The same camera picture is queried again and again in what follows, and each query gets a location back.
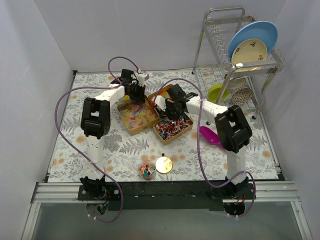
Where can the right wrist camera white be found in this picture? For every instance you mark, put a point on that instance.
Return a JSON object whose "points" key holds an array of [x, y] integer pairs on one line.
{"points": [[159, 102]]}

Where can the clear glass bowl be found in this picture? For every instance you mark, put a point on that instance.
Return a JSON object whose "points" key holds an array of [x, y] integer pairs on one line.
{"points": [[147, 170]]}

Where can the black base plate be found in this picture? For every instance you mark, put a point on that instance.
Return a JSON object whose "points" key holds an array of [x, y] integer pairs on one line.
{"points": [[161, 195]]}

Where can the white bowl in rack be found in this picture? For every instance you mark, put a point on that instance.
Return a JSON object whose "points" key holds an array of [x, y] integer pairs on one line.
{"points": [[236, 82]]}

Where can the gold round tin lid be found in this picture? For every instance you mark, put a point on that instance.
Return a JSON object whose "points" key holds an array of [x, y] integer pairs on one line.
{"points": [[163, 165]]}

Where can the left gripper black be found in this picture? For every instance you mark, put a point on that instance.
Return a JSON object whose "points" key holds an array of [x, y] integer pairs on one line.
{"points": [[136, 92]]}

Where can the magenta plastic scoop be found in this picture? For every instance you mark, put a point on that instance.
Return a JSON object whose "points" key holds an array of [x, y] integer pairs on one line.
{"points": [[210, 136]]}

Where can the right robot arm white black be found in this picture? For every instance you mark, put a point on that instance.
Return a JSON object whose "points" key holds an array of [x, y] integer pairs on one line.
{"points": [[232, 128]]}

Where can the blue plate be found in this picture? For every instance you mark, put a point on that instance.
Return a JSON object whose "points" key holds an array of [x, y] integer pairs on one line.
{"points": [[263, 30]]}

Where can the tin of star candies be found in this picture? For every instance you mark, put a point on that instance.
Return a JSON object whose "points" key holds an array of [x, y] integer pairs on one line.
{"points": [[164, 93]]}

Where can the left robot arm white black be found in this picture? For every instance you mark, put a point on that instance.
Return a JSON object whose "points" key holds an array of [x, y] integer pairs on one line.
{"points": [[96, 123]]}

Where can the tin of lollipops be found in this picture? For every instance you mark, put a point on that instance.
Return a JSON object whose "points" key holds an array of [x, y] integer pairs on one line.
{"points": [[167, 130]]}

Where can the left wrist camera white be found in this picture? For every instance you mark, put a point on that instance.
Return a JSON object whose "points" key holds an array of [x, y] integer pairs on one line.
{"points": [[141, 78]]}

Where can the metal dish rack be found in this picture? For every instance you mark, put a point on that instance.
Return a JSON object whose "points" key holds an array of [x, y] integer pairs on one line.
{"points": [[219, 25]]}

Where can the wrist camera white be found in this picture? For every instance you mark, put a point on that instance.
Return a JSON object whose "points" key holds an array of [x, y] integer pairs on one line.
{"points": [[141, 78], [159, 102]]}

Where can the floral tablecloth mat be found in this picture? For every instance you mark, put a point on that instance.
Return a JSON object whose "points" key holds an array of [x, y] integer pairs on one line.
{"points": [[192, 156]]}

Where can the tin of jelly candies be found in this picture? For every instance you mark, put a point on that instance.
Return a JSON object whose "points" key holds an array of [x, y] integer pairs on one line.
{"points": [[138, 116]]}

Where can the cream plate with flowers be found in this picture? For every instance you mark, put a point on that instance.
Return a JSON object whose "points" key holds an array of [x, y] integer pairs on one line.
{"points": [[250, 50]]}

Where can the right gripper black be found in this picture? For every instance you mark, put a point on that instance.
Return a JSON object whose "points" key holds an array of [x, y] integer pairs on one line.
{"points": [[172, 110]]}

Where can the lime green bowl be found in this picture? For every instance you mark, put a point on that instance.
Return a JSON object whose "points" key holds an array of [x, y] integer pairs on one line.
{"points": [[213, 93]]}

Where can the patterned dark bowl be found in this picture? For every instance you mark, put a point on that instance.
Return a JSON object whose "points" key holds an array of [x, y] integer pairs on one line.
{"points": [[241, 95]]}

